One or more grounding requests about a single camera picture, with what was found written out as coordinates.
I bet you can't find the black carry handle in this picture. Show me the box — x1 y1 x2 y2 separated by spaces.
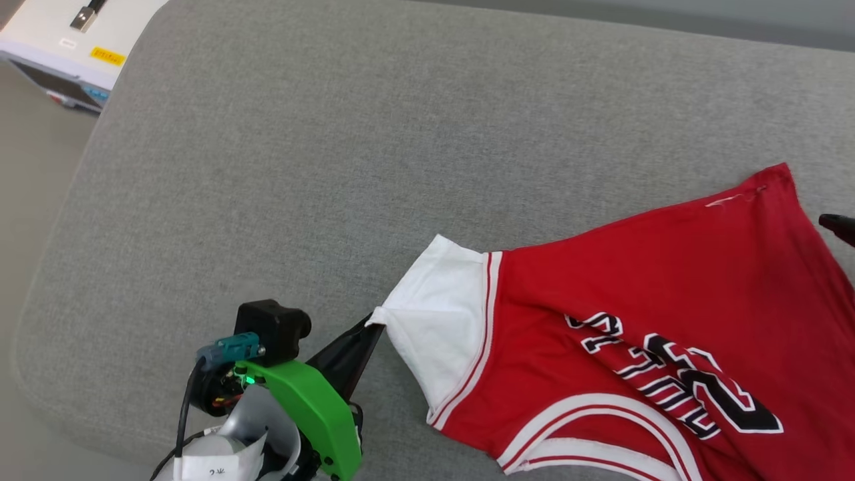
69 0 108 33

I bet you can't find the grey fabric sofa cushion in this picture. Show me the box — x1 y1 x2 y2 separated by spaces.
12 0 855 481

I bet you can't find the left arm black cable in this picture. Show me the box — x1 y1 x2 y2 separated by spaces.
150 364 209 481

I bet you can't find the white power supply box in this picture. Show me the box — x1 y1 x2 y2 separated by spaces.
0 0 170 115

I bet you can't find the left teal cable connector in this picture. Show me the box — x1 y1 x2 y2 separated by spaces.
196 332 262 372

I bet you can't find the left gripper black camera box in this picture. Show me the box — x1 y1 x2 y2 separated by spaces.
234 299 313 367

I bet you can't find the left cable white paper tag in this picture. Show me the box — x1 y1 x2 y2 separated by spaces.
172 433 268 481

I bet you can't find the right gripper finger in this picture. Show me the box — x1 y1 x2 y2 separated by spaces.
818 213 855 249

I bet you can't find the red white basketball jersey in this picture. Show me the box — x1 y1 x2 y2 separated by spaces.
366 162 855 481

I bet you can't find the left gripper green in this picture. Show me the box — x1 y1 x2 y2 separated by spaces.
234 314 385 481

